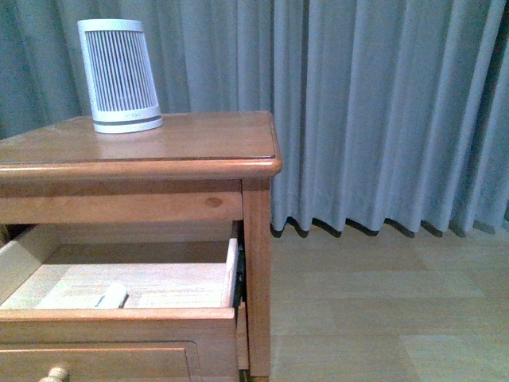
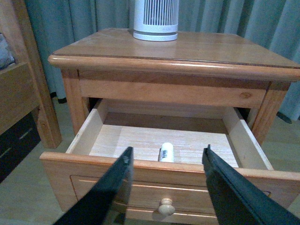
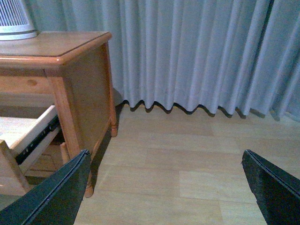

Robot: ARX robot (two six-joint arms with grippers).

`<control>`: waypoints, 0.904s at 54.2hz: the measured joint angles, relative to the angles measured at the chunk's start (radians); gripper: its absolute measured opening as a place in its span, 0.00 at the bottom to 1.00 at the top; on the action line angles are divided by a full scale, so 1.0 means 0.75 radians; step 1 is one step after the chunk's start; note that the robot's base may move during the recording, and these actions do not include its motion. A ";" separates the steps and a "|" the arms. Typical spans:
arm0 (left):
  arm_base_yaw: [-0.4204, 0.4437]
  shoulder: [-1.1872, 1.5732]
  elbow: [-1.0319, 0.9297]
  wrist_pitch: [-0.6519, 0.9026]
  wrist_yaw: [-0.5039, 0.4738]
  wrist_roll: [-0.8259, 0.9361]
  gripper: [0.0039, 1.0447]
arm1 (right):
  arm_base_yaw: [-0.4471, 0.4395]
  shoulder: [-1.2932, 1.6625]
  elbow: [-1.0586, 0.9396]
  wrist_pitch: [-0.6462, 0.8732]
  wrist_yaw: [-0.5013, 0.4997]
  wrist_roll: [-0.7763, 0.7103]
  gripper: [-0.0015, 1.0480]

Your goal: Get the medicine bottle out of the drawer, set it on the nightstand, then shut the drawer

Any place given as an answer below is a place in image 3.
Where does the white cylindrical air purifier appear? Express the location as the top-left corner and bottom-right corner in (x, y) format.
(0, 0), (38, 41)

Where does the grey curtain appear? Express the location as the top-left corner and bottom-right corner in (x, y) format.
(26, 0), (300, 120)

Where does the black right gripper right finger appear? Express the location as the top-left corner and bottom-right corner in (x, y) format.
(242, 150), (300, 225)

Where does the wooden drawer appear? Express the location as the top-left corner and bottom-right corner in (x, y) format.
(0, 105), (63, 196)
(25, 142), (70, 178)

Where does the wooden nightstand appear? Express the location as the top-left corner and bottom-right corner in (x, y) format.
(0, 31), (118, 198)

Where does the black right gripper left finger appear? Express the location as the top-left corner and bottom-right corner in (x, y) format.
(0, 150), (91, 225)

